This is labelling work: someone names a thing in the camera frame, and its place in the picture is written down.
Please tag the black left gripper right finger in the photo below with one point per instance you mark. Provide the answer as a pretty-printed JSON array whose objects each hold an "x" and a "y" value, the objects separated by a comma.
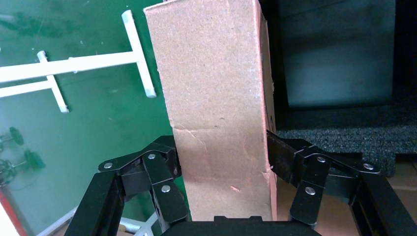
[{"x": 309, "y": 182}]

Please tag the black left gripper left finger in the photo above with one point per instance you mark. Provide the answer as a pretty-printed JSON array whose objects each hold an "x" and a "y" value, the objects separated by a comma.
[{"x": 163, "y": 189}]

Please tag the small cardboard box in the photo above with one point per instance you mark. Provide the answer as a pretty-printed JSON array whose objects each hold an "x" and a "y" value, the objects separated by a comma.
[{"x": 211, "y": 97}]

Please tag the black foam insert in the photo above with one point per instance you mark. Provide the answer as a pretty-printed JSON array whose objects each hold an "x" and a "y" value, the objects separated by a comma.
[{"x": 325, "y": 140}]

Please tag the red edged white platform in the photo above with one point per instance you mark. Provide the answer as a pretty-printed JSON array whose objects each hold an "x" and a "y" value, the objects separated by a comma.
[{"x": 13, "y": 215}]

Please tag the white tube frame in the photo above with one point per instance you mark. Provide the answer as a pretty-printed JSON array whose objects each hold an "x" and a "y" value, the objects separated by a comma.
[{"x": 97, "y": 61}]

